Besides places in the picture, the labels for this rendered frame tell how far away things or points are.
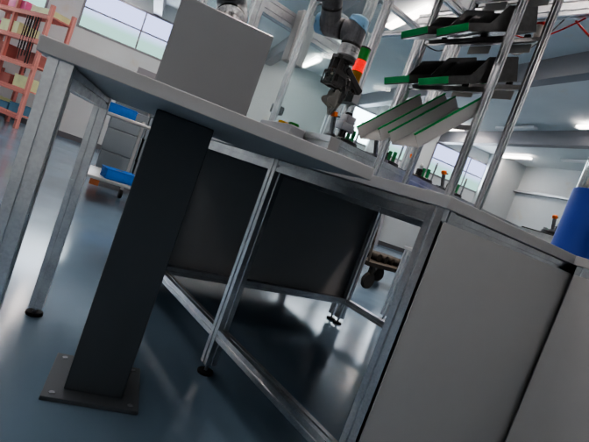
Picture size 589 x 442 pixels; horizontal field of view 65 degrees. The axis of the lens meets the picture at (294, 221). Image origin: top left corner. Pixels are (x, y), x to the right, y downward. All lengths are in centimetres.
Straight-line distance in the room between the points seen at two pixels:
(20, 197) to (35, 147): 10
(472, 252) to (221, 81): 78
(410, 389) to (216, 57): 99
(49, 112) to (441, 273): 90
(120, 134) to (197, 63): 448
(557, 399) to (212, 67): 143
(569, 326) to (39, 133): 155
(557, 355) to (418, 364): 61
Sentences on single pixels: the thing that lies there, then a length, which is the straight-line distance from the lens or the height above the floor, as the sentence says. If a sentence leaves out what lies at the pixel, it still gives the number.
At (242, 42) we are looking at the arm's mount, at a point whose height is 107.
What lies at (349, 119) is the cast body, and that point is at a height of 107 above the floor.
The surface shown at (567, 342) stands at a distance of 174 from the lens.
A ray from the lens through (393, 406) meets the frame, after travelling 126.
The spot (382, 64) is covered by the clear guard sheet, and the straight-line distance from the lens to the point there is 344.
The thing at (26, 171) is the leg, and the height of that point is 62.
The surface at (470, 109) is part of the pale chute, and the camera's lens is 153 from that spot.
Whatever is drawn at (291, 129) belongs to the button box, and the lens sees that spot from 167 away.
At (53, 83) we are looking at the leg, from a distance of 100.
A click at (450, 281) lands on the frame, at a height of 67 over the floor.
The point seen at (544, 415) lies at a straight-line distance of 177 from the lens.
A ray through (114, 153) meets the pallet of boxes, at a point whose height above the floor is 41.
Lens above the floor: 76
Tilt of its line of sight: 4 degrees down
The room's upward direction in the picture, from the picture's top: 20 degrees clockwise
